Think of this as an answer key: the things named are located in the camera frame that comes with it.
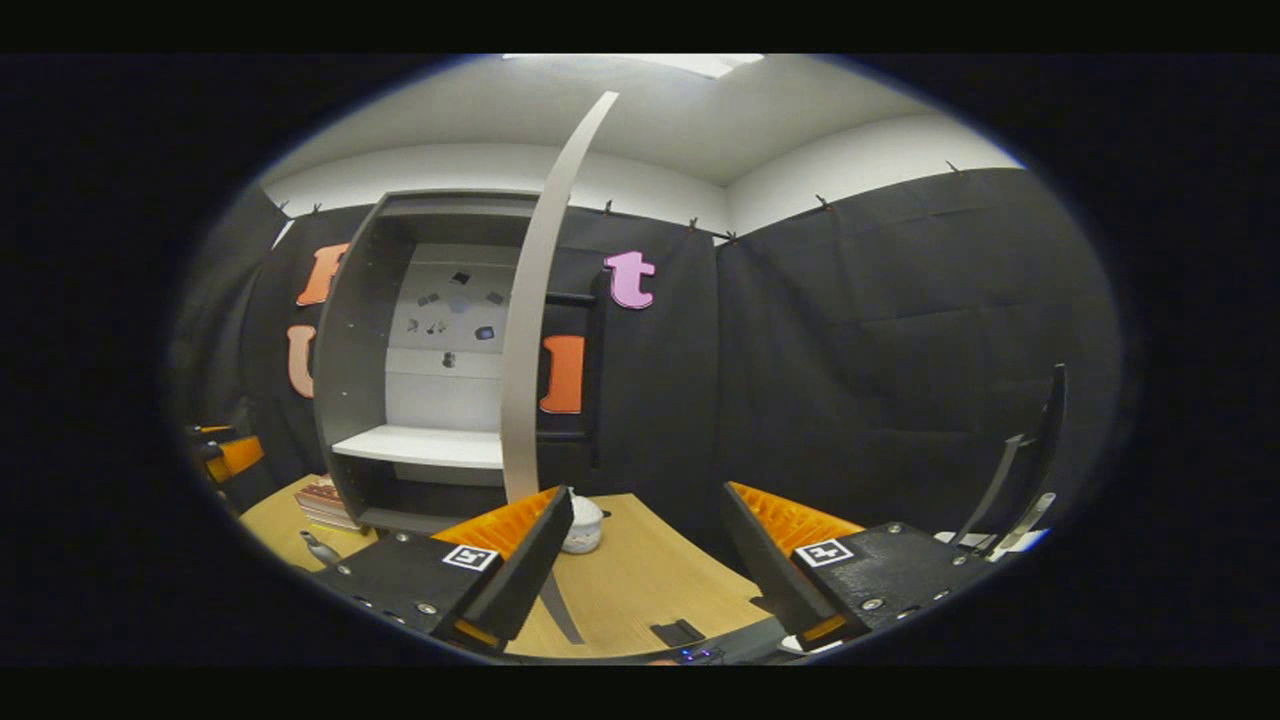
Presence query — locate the black stand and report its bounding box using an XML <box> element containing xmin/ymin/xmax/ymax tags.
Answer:
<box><xmin>948</xmin><ymin>364</ymin><xmax>1069</xmax><ymax>557</ymax></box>

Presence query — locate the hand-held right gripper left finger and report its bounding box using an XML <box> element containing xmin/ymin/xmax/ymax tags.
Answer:
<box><xmin>318</xmin><ymin>486</ymin><xmax>575</xmax><ymax>657</ymax></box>

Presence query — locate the grey cabinet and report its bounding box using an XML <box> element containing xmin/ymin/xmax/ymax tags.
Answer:
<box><xmin>312</xmin><ymin>189</ymin><xmax>546</xmax><ymax>536</ymax></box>

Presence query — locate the white cabinet door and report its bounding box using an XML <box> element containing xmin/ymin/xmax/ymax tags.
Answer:
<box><xmin>499</xmin><ymin>90</ymin><xmax>621</xmax><ymax>647</ymax></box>

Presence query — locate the black backdrop cloth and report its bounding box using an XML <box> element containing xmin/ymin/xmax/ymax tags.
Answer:
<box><xmin>170</xmin><ymin>165</ymin><xmax>1126</xmax><ymax>561</ymax></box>

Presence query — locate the stack of books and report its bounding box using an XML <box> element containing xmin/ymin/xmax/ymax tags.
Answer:
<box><xmin>294</xmin><ymin>474</ymin><xmax>363</xmax><ymax>532</ymax></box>

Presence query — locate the white cabinet shelf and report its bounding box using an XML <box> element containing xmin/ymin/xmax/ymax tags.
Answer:
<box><xmin>331</xmin><ymin>425</ymin><xmax>504</xmax><ymax>470</ymax></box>

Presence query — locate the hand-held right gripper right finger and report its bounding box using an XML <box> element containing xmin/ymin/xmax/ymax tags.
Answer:
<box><xmin>721</xmin><ymin>481</ymin><xmax>993</xmax><ymax>652</ymax></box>

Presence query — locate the white lidded jar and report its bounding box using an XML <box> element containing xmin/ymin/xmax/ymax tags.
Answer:
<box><xmin>559</xmin><ymin>494</ymin><xmax>607</xmax><ymax>555</ymax></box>

